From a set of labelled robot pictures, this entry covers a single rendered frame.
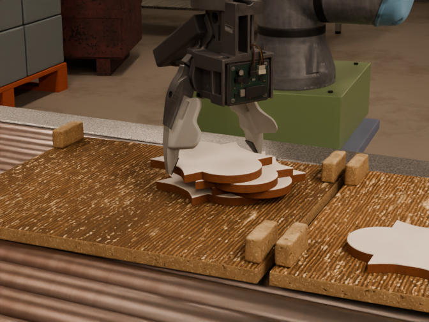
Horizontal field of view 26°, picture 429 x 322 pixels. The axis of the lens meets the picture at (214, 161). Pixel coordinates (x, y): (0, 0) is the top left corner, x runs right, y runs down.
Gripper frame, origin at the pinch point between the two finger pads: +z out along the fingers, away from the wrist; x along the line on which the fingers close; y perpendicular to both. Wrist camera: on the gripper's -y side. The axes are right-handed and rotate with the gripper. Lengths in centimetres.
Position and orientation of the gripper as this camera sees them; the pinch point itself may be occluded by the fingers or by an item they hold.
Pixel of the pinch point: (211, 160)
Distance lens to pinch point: 111.5
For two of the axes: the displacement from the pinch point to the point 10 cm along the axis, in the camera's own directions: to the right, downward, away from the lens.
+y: 5.7, 2.5, -7.8
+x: 8.2, -1.7, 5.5
